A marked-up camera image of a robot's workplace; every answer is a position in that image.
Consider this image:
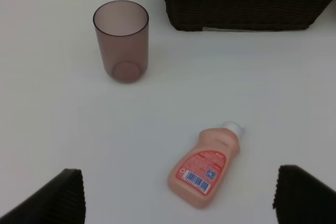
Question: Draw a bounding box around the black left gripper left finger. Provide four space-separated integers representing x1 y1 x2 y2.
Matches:
1 168 86 224

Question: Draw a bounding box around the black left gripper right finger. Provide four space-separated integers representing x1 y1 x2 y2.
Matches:
272 165 335 224

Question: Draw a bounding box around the pink lotion bottle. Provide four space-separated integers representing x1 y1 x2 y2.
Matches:
168 122 243 208

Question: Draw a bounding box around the translucent purple plastic cup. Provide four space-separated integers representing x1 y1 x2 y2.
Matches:
92 0 149 83

